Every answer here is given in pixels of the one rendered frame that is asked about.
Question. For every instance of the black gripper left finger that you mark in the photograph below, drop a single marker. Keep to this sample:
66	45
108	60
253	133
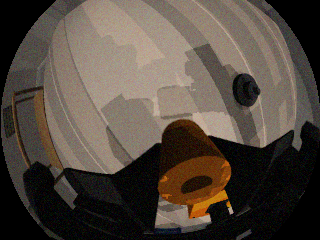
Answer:
134	187

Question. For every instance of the orange knob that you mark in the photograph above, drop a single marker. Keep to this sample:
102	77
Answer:
192	168

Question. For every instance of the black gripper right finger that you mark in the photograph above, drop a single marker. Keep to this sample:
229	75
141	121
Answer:
249	167

